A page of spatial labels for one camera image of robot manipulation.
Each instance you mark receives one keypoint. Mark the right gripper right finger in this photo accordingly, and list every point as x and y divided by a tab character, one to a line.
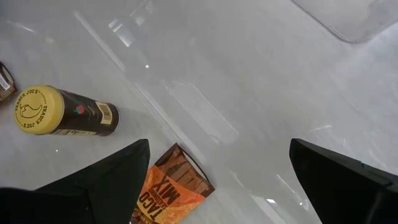
342	193

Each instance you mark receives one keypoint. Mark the orange taco seasoning packet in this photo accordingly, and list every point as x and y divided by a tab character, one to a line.
5	84
174	193

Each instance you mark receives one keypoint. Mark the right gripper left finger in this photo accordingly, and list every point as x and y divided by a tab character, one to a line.
93	193

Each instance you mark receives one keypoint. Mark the spice jar with yellow lid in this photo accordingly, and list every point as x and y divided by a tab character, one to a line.
84	115

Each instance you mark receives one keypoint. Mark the clear plastic bin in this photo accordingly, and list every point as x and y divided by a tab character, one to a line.
357	15

